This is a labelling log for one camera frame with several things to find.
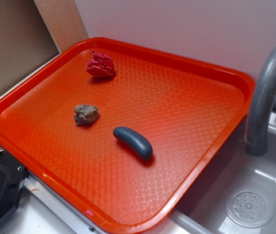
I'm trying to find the dark green plastic pickle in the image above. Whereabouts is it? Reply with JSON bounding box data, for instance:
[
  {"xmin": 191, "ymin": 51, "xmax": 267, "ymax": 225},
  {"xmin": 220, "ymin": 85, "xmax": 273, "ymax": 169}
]
[{"xmin": 113, "ymin": 126, "xmax": 153, "ymax": 160}]

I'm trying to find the orange plastic tray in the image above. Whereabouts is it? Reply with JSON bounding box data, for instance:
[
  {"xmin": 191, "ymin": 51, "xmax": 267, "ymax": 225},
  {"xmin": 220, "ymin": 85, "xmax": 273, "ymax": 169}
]
[{"xmin": 0, "ymin": 38, "xmax": 255, "ymax": 234}]

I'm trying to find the grey-brown rock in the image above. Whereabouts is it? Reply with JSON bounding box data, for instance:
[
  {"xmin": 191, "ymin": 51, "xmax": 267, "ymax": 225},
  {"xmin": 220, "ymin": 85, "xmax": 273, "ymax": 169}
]
[{"xmin": 74, "ymin": 104, "xmax": 99, "ymax": 126}]

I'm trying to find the crumpled red paper ball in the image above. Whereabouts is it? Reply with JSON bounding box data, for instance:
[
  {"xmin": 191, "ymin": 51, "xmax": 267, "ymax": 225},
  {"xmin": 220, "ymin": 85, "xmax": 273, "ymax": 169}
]
[{"xmin": 85, "ymin": 50, "xmax": 116, "ymax": 78}]

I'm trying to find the grey plastic sink basin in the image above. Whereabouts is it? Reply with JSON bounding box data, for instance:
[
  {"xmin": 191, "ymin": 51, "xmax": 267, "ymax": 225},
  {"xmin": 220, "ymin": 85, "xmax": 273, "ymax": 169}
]
[{"xmin": 170, "ymin": 114, "xmax": 276, "ymax": 234}]

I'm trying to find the light wooden board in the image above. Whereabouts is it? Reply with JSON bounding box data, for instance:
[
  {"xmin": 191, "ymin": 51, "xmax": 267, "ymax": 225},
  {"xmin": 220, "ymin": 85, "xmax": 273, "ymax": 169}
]
[{"xmin": 34, "ymin": 0, "xmax": 89, "ymax": 53}]

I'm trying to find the grey curved faucet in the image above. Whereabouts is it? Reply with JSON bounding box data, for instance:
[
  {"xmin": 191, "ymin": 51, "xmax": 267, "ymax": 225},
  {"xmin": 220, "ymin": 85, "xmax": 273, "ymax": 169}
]
[{"xmin": 244, "ymin": 47, "xmax": 276, "ymax": 156}]

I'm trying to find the brown cardboard panel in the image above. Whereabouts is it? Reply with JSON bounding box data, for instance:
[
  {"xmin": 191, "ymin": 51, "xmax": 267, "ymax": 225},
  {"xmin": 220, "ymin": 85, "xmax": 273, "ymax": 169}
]
[{"xmin": 0, "ymin": 0, "xmax": 58, "ymax": 96}]

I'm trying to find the round sink drain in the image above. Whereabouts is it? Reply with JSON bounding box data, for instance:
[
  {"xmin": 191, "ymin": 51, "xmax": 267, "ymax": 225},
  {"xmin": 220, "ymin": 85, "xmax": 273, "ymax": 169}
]
[{"xmin": 224, "ymin": 186, "xmax": 275, "ymax": 229}]

